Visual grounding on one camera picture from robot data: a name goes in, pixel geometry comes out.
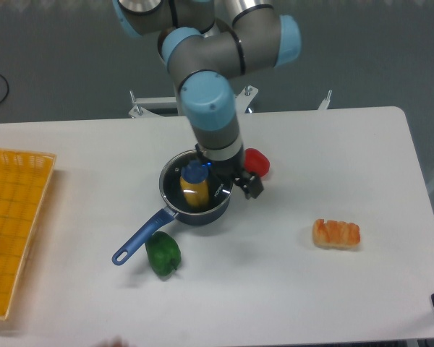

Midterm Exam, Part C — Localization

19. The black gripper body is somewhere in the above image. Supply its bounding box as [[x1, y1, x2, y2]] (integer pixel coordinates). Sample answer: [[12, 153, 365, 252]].
[[195, 144, 245, 180]]

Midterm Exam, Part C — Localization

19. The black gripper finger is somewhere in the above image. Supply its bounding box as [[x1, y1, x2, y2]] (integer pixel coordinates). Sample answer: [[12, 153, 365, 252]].
[[233, 171, 264, 200]]

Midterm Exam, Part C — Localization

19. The glass pot lid blue knob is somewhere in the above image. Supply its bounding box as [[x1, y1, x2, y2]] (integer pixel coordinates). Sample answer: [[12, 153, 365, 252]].
[[158, 149, 234, 214]]

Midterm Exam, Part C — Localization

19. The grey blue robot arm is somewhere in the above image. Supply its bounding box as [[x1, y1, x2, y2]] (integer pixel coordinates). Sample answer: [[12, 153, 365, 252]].
[[113, 1, 302, 198]]

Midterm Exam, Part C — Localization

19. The red bell pepper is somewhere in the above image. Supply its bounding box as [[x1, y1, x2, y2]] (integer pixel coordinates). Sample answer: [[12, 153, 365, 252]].
[[244, 148, 271, 177]]

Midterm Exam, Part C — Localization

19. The yellow bell pepper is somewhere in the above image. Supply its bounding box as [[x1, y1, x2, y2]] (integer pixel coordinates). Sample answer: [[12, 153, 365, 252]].
[[180, 176, 210, 209]]

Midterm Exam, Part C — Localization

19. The dark blue saucepan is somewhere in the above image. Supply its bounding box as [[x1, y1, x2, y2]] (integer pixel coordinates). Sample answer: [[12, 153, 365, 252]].
[[111, 149, 234, 267]]

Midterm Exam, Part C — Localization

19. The orange glazed bread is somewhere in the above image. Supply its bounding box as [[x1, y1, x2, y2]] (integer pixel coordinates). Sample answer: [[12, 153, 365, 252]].
[[312, 219, 361, 249]]

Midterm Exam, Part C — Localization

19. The green bell pepper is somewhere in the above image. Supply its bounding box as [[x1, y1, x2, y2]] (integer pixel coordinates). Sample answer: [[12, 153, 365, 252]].
[[145, 231, 182, 277]]

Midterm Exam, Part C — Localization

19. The yellow woven basket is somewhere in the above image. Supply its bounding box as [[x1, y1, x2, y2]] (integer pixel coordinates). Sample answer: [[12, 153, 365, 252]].
[[0, 148, 56, 320]]

